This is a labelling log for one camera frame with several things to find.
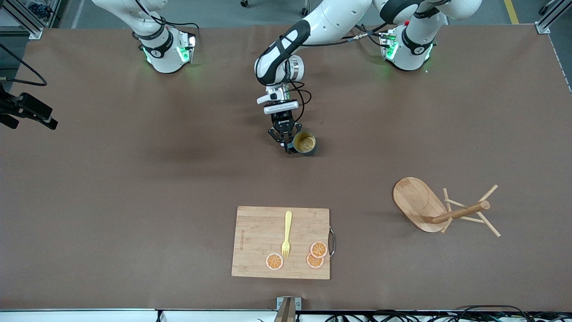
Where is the teal cup yellow inside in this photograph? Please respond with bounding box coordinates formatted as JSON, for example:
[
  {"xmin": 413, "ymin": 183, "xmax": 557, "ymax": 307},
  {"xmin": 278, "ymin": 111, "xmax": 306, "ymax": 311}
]
[{"xmin": 291, "ymin": 131, "xmax": 318, "ymax": 157}]

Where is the wooden mug rack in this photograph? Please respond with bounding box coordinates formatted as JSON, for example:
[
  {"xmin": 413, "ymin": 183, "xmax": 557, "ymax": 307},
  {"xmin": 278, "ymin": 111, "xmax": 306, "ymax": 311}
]
[{"xmin": 392, "ymin": 177, "xmax": 502, "ymax": 237}]

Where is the yellow plastic fork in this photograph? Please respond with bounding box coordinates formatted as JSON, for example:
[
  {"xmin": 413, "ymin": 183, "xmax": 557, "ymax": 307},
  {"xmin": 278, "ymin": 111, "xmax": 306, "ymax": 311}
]
[{"xmin": 282, "ymin": 211, "xmax": 293, "ymax": 259}]

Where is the bamboo cutting board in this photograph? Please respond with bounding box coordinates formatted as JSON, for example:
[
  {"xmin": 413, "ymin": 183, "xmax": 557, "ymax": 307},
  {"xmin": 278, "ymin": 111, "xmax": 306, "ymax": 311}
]
[{"xmin": 231, "ymin": 206, "xmax": 336, "ymax": 280}]

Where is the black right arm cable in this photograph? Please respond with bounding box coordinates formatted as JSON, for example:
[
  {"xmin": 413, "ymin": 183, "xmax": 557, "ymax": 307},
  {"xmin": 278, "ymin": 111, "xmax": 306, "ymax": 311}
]
[{"xmin": 0, "ymin": 42, "xmax": 48, "ymax": 87}]

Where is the black base cable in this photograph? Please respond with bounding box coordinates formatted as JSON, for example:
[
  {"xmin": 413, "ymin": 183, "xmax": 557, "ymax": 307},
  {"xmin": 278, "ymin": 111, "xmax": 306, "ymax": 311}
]
[{"xmin": 355, "ymin": 25, "xmax": 386, "ymax": 49}]

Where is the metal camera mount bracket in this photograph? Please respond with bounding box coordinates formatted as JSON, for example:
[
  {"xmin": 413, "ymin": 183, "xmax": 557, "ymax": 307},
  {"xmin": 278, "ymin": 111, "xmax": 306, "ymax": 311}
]
[{"xmin": 273, "ymin": 297, "xmax": 302, "ymax": 322}]

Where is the black cable bundle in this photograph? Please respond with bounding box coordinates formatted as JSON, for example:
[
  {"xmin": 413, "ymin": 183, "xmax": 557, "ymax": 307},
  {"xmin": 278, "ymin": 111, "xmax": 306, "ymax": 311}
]
[{"xmin": 326, "ymin": 305, "xmax": 572, "ymax": 322}]

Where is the white table edge rail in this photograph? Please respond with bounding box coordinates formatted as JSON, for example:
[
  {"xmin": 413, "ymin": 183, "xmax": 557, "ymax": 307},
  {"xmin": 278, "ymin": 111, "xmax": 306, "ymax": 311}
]
[{"xmin": 0, "ymin": 309, "xmax": 278, "ymax": 322}]

